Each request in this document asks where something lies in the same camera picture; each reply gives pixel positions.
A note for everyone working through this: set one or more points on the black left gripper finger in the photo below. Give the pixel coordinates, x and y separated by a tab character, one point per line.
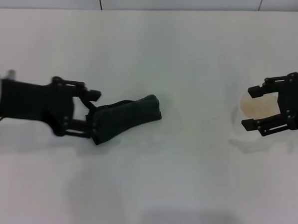
92	95
75	128

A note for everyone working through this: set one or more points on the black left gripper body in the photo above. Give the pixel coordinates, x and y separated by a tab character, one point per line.
32	100

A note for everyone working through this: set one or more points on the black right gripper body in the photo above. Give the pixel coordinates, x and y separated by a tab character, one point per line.
295	99

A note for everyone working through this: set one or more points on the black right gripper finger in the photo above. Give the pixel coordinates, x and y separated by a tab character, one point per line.
249	125
255	92

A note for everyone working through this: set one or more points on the dark blue rag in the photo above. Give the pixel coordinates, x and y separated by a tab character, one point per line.
128	116

